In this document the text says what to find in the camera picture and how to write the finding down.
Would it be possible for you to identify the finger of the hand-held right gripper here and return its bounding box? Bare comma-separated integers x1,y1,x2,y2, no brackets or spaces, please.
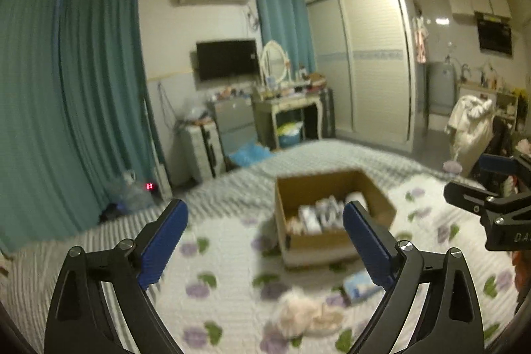
473,153,531,189
443,180,531,229

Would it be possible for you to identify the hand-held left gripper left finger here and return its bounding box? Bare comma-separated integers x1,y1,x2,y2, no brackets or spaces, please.
45,198,189,354

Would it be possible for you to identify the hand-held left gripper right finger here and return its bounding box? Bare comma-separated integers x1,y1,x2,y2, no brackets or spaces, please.
342,200,486,354

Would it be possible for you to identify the brown cardboard box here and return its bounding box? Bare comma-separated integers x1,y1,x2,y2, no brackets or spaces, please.
274,169,397,269

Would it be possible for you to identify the cream cloth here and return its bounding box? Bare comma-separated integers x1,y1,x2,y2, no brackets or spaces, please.
276,288,345,339

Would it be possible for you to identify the white fluffy coat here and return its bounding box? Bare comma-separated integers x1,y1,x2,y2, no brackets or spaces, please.
444,94,495,173

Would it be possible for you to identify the blue tissue pack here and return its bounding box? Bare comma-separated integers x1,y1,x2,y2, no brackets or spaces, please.
343,270,387,306

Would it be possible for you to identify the clear plastic bag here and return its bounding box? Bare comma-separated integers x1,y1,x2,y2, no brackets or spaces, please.
109,169,156,210

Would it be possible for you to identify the small beige plush toy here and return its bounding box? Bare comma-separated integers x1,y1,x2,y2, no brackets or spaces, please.
286,218,307,239

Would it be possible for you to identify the cluttered kitchen shelf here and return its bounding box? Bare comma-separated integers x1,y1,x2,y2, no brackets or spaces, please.
458,61,520,120

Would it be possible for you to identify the grey washing machine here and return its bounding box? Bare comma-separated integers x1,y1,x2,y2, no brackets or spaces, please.
426,61,459,116

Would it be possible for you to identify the white suitcase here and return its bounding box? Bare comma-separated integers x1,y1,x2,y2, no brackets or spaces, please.
182,121,227,184

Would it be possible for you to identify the floral bed cover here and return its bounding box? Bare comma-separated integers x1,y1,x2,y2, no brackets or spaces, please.
0,138,461,354

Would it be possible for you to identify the blue bag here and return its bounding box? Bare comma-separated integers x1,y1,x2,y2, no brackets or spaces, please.
228,142,277,169

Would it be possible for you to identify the black range hood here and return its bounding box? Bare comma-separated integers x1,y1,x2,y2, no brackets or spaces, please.
475,11,515,58

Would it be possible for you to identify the storage bin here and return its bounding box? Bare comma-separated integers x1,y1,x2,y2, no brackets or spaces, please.
276,122,306,150

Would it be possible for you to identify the grey small fridge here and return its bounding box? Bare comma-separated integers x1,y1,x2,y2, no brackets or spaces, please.
206,97,259,169

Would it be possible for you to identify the red and white hanging cloth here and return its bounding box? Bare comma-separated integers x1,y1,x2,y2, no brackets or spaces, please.
412,16,428,65

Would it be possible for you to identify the white dressing table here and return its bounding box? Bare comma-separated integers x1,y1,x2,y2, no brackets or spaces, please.
251,91,325,151

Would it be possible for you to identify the teal curtain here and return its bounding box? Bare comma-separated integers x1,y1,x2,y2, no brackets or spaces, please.
57,0,163,214
0,0,67,253

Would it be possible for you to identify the white sliding door wardrobe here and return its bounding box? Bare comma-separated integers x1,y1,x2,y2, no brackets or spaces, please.
306,0,418,154

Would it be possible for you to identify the white oval mirror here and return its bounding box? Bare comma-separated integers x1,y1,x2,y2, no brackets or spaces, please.
260,40,291,86

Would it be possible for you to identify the blue curtain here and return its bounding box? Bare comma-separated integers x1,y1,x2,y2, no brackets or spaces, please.
251,0,317,83

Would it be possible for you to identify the black wall television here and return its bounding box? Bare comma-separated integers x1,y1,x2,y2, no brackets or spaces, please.
196,39,259,82

